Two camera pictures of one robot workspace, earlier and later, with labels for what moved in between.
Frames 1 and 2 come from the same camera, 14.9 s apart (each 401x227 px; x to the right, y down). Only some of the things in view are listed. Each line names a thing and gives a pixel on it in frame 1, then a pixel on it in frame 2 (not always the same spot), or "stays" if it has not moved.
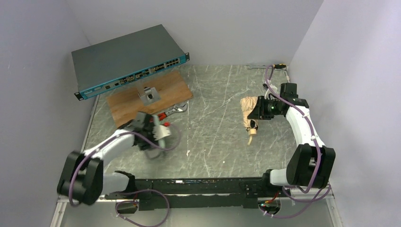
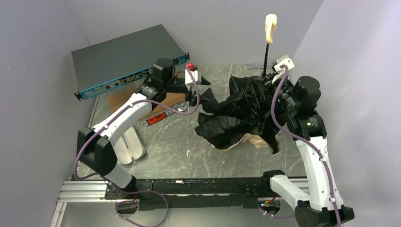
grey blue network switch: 124,59 stays
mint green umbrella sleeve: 161,142 -> 129,145
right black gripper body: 255,109 -> 271,88
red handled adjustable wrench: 178,108 stays
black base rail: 201,193 stays
